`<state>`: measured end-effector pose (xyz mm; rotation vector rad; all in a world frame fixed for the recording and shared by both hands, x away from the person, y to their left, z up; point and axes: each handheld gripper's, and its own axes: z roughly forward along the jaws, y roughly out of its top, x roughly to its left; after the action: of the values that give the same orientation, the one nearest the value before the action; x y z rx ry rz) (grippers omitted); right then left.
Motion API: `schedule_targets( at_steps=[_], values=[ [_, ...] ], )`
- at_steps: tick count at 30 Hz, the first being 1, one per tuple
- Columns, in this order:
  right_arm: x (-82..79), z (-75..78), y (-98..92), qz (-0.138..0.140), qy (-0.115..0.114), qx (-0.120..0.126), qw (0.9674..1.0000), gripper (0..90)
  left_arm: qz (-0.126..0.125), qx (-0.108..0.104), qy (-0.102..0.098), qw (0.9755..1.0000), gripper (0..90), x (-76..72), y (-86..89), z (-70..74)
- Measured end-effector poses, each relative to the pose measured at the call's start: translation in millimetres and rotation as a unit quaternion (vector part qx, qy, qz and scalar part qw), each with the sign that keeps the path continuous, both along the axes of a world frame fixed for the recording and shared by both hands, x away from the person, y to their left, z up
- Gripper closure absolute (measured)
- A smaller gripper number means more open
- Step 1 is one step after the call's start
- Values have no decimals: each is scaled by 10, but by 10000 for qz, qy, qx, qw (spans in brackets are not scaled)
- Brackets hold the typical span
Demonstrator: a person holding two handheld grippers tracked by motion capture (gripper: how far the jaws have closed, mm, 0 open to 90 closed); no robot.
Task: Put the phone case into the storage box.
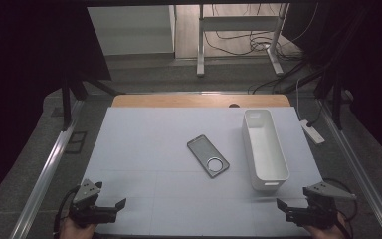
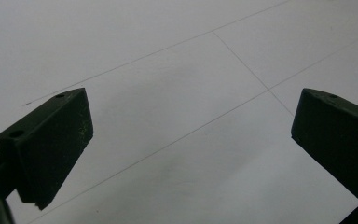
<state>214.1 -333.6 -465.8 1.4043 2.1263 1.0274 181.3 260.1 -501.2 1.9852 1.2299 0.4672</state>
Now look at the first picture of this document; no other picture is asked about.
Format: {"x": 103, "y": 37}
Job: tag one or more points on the white power strip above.
{"x": 311, "y": 132}

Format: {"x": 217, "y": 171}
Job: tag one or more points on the black metal stand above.
{"x": 337, "y": 99}
{"x": 67, "y": 103}

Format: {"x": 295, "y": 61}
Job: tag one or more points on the wooden table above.
{"x": 179, "y": 100}

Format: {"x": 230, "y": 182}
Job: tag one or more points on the person's left hand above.
{"x": 74, "y": 232}

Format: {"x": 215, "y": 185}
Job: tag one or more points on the white desk frame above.
{"x": 238, "y": 23}

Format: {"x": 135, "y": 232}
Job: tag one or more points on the black curtain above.
{"x": 30, "y": 66}
{"x": 371, "y": 66}

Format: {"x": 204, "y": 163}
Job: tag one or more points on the pale blue table board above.
{"x": 152, "y": 149}

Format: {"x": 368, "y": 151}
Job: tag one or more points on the white plastic storage box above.
{"x": 267, "y": 156}

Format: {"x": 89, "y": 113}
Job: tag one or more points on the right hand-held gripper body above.
{"x": 318, "y": 212}

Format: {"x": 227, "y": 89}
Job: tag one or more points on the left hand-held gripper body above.
{"x": 86, "y": 192}

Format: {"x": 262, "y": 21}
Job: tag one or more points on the person's right hand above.
{"x": 328, "y": 234}

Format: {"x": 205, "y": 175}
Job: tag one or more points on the grey phone case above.
{"x": 200, "y": 148}

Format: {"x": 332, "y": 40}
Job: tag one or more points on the white cabinet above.
{"x": 132, "y": 30}

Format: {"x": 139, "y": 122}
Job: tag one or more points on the aluminium rail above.
{"x": 354, "y": 166}
{"x": 43, "y": 179}

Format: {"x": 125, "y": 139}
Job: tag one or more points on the black floor socket frame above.
{"x": 76, "y": 142}

